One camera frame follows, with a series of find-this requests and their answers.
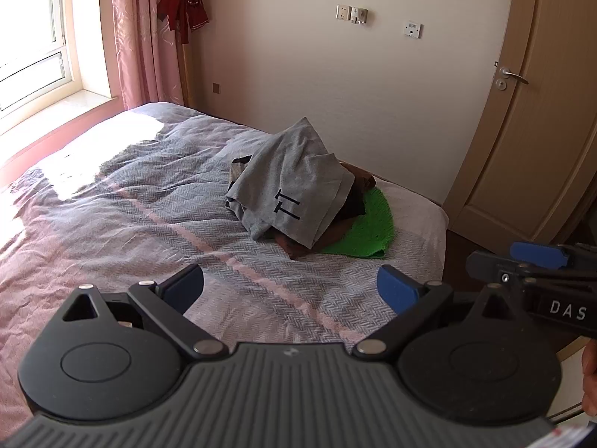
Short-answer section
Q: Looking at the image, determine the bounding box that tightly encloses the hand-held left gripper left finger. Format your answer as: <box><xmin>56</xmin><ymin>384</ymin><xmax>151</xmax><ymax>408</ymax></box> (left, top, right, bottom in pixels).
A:
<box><xmin>60</xmin><ymin>264</ymin><xmax>230</xmax><ymax>361</ymax></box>

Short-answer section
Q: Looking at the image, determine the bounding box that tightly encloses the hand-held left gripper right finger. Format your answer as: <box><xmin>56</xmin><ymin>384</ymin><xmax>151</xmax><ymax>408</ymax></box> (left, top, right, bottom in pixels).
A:
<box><xmin>352</xmin><ymin>264</ymin><xmax>530</xmax><ymax>363</ymax></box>

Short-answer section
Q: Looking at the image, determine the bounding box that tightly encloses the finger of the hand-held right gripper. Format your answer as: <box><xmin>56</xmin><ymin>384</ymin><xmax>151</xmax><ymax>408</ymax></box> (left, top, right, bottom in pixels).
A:
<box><xmin>468</xmin><ymin>251</ymin><xmax>597</xmax><ymax>291</ymax></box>
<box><xmin>510</xmin><ymin>241</ymin><xmax>597</xmax><ymax>272</ymax></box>

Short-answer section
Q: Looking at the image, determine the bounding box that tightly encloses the grey garment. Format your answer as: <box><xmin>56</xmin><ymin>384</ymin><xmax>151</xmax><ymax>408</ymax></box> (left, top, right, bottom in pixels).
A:
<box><xmin>225</xmin><ymin>116</ymin><xmax>358</xmax><ymax>249</ymax></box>

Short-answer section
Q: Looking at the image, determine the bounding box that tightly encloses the person's right hand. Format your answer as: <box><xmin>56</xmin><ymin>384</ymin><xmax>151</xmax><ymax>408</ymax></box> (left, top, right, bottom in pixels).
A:
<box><xmin>582</xmin><ymin>340</ymin><xmax>597</xmax><ymax>416</ymax></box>

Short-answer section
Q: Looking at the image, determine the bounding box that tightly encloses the green knitted cloth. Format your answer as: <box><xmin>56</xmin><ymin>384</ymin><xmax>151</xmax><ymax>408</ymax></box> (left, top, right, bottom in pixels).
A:
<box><xmin>318</xmin><ymin>187</ymin><xmax>393</xmax><ymax>260</ymax></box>

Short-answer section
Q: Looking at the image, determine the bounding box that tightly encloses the grey pink blanket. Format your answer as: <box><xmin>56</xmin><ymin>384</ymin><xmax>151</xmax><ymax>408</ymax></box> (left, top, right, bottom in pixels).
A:
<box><xmin>0</xmin><ymin>101</ymin><xmax>449</xmax><ymax>432</ymax></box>

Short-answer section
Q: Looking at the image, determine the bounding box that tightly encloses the brown garment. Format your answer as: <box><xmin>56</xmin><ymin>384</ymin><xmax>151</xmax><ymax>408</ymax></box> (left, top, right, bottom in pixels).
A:
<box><xmin>273</xmin><ymin>161</ymin><xmax>379</xmax><ymax>260</ymax></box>

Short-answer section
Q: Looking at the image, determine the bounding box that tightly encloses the beige door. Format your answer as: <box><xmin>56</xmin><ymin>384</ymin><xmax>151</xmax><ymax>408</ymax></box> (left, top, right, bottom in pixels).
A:
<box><xmin>459</xmin><ymin>0</ymin><xmax>597</xmax><ymax>249</ymax></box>

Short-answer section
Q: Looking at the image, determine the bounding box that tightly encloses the window sill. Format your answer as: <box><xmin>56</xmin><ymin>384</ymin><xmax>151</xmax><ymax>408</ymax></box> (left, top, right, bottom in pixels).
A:
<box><xmin>0</xmin><ymin>88</ymin><xmax>116</xmax><ymax>126</ymax></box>

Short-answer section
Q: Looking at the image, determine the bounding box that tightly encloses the pink curtain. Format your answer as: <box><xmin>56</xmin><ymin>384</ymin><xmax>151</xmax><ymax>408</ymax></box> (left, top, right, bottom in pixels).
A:
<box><xmin>99</xmin><ymin>0</ymin><xmax>188</xmax><ymax>109</ymax></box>

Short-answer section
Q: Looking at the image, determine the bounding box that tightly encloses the red garment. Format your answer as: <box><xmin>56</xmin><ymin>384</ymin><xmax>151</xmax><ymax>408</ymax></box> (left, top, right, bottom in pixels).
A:
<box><xmin>157</xmin><ymin>0</ymin><xmax>210</xmax><ymax>46</ymax></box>

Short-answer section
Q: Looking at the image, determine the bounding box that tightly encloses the window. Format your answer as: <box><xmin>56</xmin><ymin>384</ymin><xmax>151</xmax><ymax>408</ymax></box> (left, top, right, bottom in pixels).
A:
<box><xmin>0</xmin><ymin>0</ymin><xmax>79</xmax><ymax>113</ymax></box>

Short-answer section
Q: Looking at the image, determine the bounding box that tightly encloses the metal door handle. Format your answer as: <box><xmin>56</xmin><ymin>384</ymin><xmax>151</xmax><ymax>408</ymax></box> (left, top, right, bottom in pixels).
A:
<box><xmin>494</xmin><ymin>66</ymin><xmax>530</xmax><ymax>92</ymax></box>

